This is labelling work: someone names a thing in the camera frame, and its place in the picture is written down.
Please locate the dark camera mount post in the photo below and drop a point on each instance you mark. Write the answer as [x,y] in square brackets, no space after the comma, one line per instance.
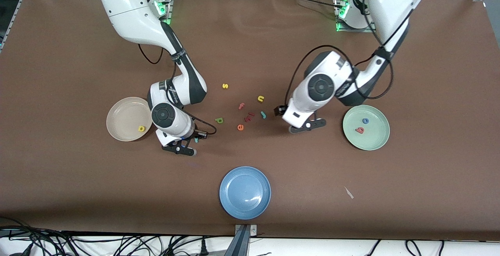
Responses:
[240,244]

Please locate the black power plug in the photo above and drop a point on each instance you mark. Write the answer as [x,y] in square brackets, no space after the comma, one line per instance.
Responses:
[203,248]

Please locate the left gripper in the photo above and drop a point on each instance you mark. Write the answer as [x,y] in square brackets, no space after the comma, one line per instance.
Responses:
[279,111]

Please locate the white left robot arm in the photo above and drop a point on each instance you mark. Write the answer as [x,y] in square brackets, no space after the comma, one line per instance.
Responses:
[398,6]

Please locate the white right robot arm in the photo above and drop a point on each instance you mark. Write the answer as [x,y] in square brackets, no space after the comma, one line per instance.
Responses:
[129,13]

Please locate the beige plate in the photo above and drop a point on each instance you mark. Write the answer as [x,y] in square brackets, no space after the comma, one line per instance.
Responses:
[125,115]

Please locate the brown table cover sheet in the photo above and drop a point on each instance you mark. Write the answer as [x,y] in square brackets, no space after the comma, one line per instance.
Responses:
[78,170]

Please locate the small metal bracket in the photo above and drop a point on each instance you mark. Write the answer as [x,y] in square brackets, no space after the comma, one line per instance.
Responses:
[254,230]

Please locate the blue plate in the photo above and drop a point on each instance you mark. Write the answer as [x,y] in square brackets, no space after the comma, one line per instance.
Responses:
[245,192]

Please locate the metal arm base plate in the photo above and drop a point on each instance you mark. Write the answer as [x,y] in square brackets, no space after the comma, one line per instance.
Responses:
[353,31]
[170,2]

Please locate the pale green plate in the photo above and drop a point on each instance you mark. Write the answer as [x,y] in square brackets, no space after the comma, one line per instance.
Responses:
[371,140]

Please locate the white paper scrap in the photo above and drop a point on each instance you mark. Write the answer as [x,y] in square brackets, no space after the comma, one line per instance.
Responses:
[349,193]

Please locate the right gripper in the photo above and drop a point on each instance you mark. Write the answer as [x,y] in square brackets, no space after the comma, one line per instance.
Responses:
[192,136]

